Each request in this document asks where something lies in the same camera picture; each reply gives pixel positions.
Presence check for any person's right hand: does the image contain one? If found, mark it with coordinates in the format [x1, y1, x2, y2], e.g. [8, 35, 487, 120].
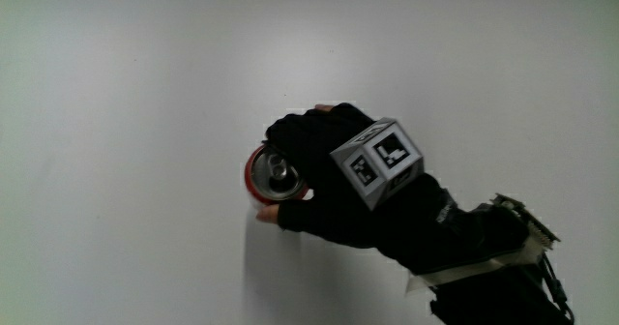
[254, 103, 459, 272]

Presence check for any white tape strap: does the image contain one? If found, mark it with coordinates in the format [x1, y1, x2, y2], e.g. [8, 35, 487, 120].
[403, 240, 548, 296]

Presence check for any green circuit board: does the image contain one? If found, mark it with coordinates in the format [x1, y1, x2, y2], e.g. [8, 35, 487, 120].
[489, 192, 562, 250]

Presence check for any red cola can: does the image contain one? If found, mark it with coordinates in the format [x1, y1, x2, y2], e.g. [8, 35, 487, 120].
[243, 142, 311, 208]

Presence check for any black cable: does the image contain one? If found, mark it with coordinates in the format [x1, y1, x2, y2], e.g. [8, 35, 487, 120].
[537, 251, 576, 325]

